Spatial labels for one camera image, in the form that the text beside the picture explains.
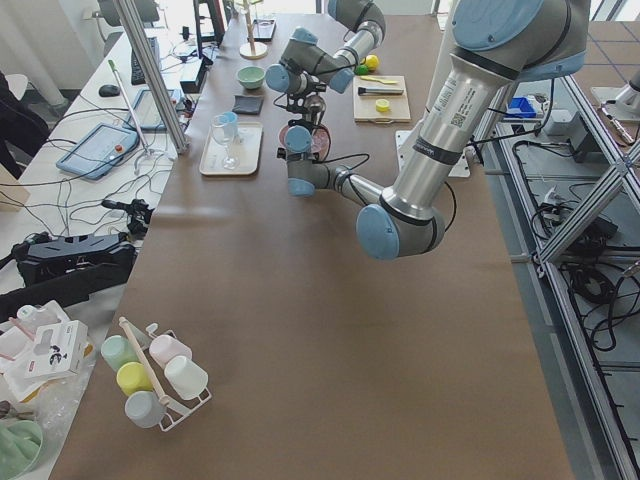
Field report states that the pink bowl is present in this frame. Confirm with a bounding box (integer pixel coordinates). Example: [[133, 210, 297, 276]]
[[278, 125, 329, 155]]

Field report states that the stainless steel ice scoop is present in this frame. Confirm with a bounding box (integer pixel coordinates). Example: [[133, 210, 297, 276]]
[[286, 94, 326, 133]]

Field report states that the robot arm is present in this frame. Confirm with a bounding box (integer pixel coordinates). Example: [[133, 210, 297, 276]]
[[265, 0, 386, 98], [265, 1, 590, 260]]

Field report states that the light blue cup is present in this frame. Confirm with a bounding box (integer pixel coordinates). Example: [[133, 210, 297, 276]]
[[217, 111, 238, 143]]

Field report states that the pink cup in rack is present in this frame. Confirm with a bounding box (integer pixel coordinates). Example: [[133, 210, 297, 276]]
[[149, 334, 192, 368]]

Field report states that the white cup in rack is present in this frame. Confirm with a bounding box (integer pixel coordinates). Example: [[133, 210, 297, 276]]
[[164, 355, 209, 400]]

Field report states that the green cup in rack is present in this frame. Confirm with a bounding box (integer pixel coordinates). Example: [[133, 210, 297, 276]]
[[100, 335, 138, 372]]

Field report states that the yellow cup in rack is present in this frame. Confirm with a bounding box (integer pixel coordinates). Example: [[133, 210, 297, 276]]
[[116, 362, 153, 397]]

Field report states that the grey cup in rack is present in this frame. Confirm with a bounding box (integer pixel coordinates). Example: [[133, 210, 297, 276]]
[[125, 391, 166, 428]]

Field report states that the cream serving tray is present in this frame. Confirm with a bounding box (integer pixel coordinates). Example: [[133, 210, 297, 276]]
[[199, 121, 263, 177]]

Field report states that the grey folded cloth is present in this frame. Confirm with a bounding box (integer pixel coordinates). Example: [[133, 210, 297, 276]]
[[232, 95, 263, 115]]

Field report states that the light green bowl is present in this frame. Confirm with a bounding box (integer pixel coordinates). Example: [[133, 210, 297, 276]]
[[236, 66, 265, 90]]

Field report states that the clear wine glass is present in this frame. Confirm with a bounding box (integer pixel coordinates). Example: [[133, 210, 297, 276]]
[[211, 115, 237, 170]]

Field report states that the wooden glass stand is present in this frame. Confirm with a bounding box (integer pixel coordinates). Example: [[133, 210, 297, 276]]
[[234, 0, 267, 60]]

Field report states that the steel muddler black tip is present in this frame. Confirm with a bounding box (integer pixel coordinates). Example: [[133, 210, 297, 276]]
[[357, 87, 404, 96]]

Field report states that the yellow plastic knife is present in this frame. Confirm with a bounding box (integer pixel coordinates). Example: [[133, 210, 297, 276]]
[[359, 75, 398, 85]]

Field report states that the green lime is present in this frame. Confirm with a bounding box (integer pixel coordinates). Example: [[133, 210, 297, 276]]
[[354, 64, 370, 76]]

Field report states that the half lemon slice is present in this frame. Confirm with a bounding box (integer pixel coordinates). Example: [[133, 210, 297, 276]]
[[375, 99, 390, 112]]

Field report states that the upper whole yellow lemon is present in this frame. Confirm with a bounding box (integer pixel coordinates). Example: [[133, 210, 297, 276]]
[[363, 54, 380, 72]]

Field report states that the bamboo cutting board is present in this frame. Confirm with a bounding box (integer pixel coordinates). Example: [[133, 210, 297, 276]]
[[352, 75, 411, 123]]

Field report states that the far blue teach pendant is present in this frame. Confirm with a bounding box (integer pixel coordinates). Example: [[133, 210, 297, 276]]
[[124, 89, 183, 132]]

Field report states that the blue teach pendant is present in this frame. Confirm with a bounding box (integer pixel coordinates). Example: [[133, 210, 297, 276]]
[[124, 89, 183, 132], [56, 123, 139, 180]]

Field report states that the black keyboard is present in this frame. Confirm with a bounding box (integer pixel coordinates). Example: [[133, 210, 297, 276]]
[[130, 35, 161, 86]]

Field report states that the black computer mouse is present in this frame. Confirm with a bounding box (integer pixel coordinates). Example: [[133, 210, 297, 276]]
[[98, 84, 120, 98]]

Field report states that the near blue teach pendant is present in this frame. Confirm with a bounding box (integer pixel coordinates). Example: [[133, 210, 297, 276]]
[[56, 123, 139, 180]]

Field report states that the blue parts bin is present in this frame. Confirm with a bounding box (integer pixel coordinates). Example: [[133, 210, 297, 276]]
[[506, 97, 538, 119]]

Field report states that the white product box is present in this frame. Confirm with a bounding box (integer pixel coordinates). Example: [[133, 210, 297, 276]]
[[24, 320, 88, 380]]

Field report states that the aluminium frame post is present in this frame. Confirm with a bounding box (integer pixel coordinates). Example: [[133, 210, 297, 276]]
[[113, 0, 188, 154]]

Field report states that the white wire cup rack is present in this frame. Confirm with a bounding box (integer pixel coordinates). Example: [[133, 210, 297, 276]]
[[118, 316, 214, 433]]

